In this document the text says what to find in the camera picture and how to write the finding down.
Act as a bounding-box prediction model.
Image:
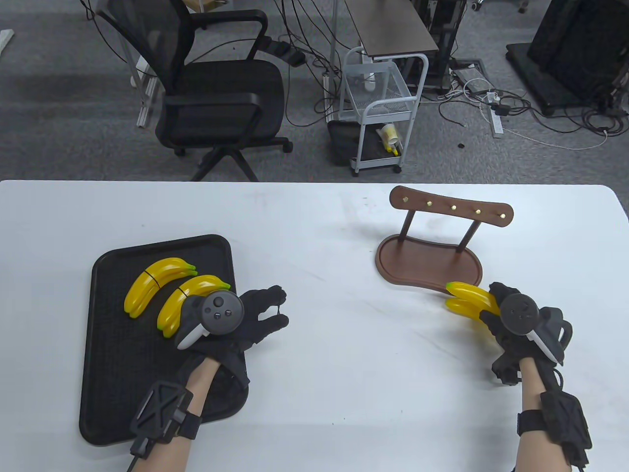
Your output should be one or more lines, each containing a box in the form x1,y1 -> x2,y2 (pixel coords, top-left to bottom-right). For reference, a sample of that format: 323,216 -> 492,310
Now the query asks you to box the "black equipment stand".
506,0 -> 629,117

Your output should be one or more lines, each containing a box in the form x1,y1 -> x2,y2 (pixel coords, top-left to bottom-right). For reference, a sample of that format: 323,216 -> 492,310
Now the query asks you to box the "person's right hand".
479,282 -> 558,367

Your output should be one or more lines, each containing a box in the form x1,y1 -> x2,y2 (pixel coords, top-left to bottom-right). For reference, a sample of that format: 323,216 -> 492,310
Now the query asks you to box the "black floor bin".
327,119 -> 362,167

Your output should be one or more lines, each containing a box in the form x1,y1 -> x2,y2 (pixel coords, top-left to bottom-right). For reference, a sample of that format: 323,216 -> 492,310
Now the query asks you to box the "white wire rolling cart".
340,47 -> 429,177

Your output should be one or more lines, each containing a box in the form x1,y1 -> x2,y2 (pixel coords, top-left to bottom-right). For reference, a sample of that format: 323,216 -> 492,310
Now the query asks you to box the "person's left hand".
188,285 -> 289,368

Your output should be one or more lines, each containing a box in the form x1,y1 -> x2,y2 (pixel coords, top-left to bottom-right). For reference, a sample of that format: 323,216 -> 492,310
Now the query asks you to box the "person's left forearm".
135,358 -> 223,472

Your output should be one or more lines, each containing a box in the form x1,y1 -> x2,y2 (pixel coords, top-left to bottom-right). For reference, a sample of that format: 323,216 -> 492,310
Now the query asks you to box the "black desk frame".
412,0 -> 467,95

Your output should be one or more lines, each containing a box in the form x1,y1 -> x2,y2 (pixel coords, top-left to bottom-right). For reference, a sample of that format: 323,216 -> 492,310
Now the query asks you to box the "brown wooden hook stand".
375,185 -> 515,298

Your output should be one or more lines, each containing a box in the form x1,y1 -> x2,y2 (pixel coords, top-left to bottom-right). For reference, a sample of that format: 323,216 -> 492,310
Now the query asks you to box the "grey floor socket plate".
452,66 -> 488,95

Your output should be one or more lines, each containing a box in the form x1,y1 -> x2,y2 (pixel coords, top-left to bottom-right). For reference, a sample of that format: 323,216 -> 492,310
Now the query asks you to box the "aluminium frame bar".
137,54 -> 160,129

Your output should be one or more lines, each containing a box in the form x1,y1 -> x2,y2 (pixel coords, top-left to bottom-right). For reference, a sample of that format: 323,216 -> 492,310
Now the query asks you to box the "black wrist tracker module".
517,391 -> 593,467
129,381 -> 203,458

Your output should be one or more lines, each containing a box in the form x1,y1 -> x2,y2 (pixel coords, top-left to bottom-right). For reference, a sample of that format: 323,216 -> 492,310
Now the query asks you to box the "black mesh office chair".
93,0 -> 294,183

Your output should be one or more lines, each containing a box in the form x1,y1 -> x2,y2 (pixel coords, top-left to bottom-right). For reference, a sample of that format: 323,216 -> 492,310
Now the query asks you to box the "black plastic tray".
79,234 -> 249,447

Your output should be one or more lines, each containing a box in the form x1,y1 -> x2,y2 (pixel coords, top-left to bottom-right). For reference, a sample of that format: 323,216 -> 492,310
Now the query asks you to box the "grey black handheld controller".
499,294 -> 574,365
175,292 -> 245,351

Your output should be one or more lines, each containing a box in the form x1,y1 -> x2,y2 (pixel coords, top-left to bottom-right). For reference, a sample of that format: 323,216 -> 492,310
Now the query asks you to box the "dark grey side desk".
344,0 -> 439,59

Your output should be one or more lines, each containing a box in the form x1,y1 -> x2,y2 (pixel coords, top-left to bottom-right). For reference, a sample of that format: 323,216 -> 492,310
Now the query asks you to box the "person's right forearm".
514,356 -> 580,472

